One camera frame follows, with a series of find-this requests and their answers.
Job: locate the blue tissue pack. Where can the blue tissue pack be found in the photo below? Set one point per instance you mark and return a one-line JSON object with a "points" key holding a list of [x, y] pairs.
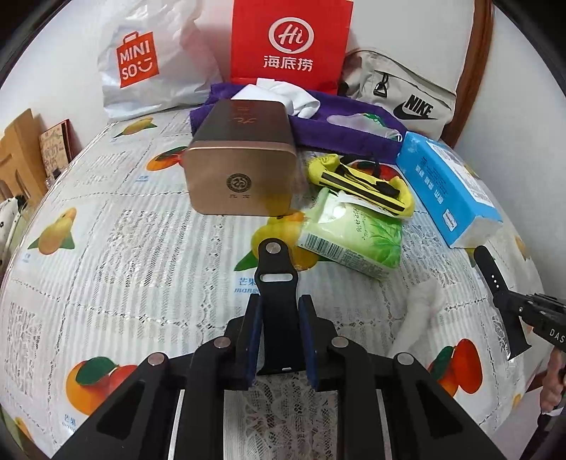
{"points": [[442, 185]]}

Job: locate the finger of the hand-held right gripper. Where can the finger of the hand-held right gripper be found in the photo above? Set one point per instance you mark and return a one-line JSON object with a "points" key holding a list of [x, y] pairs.
{"points": [[491, 274]]}

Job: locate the wooden door frame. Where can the wooden door frame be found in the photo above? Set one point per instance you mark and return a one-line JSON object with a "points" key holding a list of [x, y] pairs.
{"points": [[480, 53]]}

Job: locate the green tissue pack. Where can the green tissue pack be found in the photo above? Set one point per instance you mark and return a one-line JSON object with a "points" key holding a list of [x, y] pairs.
{"points": [[353, 239]]}

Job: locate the white plastic shopping bag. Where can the white plastic shopping bag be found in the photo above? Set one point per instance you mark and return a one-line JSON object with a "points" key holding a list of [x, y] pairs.
{"points": [[141, 57]]}

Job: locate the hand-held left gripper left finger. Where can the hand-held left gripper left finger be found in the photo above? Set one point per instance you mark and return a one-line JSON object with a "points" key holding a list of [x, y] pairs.
{"points": [[253, 336]]}

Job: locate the red paper bag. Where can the red paper bag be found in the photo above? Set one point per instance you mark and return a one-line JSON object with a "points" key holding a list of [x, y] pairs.
{"points": [[292, 44]]}

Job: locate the grey waist bag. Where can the grey waist bag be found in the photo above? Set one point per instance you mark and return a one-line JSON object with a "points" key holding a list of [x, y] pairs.
{"points": [[411, 88]]}

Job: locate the wooden headboard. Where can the wooden headboard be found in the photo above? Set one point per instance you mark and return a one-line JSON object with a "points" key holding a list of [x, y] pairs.
{"points": [[17, 150]]}

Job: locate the clear plastic bag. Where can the clear plastic bag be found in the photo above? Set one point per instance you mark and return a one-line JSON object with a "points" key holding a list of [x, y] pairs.
{"points": [[358, 124]]}

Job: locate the purple towel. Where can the purple towel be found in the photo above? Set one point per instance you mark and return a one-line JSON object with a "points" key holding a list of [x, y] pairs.
{"points": [[327, 130]]}

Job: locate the patterned book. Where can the patterned book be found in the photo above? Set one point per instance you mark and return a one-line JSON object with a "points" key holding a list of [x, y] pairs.
{"points": [[55, 146]]}

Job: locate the person's right hand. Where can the person's right hand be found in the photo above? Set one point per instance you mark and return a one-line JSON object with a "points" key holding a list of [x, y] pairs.
{"points": [[555, 389]]}

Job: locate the dark and gold tin box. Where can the dark and gold tin box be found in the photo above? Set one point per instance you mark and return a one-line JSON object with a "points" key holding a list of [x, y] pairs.
{"points": [[238, 177]]}

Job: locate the white dotted pillow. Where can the white dotted pillow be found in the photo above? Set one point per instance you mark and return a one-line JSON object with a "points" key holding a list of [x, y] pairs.
{"points": [[11, 221]]}

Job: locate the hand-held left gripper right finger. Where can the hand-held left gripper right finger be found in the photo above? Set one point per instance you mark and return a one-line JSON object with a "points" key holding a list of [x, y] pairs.
{"points": [[309, 340]]}

